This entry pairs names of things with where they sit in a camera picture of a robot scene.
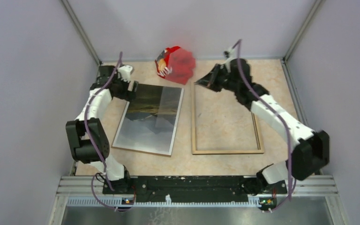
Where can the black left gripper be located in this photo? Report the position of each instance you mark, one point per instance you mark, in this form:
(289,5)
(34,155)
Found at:
(128,95)

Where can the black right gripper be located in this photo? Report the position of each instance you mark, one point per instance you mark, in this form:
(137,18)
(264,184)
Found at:
(209,80)

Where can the landscape photo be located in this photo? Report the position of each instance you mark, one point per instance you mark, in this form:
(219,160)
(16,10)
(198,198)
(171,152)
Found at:
(149,122)

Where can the wooden picture frame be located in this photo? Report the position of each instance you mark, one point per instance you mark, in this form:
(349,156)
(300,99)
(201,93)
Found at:
(220,125)

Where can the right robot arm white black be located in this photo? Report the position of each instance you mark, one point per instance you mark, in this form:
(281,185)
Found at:
(308,150)

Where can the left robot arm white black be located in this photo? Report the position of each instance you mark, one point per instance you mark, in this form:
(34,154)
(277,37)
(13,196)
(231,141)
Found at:
(87,139)

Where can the red crumpled cloth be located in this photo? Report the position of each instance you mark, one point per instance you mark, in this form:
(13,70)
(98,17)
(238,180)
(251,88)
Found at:
(175,64)

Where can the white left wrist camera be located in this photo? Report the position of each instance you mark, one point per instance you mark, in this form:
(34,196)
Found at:
(125,72)

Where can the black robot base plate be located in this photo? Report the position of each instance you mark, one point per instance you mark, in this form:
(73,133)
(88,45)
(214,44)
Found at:
(192,189)

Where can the aluminium front rail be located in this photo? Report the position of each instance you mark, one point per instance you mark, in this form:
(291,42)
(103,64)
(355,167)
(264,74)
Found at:
(86,190)

